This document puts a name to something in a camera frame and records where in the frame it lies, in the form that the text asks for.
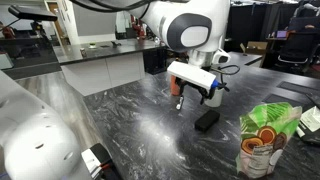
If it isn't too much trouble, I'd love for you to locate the black white robot base mount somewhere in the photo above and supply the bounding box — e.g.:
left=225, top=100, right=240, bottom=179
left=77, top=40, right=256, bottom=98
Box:
left=81, top=143, right=122, bottom=180

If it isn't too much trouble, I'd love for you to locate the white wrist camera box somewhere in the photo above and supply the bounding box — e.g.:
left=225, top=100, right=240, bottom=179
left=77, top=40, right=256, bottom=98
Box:
left=167, top=61, right=216, bottom=89

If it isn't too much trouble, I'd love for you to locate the black eraser block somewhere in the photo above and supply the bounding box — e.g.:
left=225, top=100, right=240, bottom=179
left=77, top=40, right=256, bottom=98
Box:
left=194, top=110, right=220, bottom=132

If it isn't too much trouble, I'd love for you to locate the orange can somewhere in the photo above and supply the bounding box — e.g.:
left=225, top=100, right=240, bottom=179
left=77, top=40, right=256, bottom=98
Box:
left=170, top=76, right=180, bottom=96

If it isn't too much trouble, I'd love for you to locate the black office chair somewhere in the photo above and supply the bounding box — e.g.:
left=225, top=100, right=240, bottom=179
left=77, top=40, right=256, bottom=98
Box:
left=277, top=3, right=320, bottom=71

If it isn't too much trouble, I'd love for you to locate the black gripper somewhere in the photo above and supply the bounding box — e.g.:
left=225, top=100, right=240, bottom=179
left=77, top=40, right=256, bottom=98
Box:
left=175, top=78, right=230, bottom=105

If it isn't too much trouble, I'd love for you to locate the white mug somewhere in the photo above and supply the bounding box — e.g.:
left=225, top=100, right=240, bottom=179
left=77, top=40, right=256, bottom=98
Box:
left=205, top=89, right=224, bottom=107

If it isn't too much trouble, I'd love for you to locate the cardboard box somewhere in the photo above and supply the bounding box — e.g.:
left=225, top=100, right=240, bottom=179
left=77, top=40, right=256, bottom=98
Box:
left=240, top=41, right=268, bottom=55

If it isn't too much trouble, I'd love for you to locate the white second robot base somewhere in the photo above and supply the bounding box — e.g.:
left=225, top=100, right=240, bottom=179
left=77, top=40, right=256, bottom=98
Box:
left=0, top=72, right=89, bottom=180

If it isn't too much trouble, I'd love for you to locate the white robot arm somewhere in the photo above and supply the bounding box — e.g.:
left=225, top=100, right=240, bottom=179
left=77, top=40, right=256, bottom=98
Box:
left=129, top=0, right=230, bottom=104

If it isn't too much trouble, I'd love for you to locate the green snack bag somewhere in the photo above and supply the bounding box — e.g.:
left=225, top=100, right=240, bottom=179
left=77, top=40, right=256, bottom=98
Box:
left=236, top=102, right=302, bottom=179

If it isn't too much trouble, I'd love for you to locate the white kitchen island counter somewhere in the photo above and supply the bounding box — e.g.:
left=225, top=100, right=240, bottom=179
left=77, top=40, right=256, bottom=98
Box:
left=54, top=39, right=164, bottom=96

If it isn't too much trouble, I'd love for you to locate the black overhead camera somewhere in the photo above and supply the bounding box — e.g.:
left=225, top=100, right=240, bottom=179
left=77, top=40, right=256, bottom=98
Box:
left=8, top=5, right=57, bottom=21

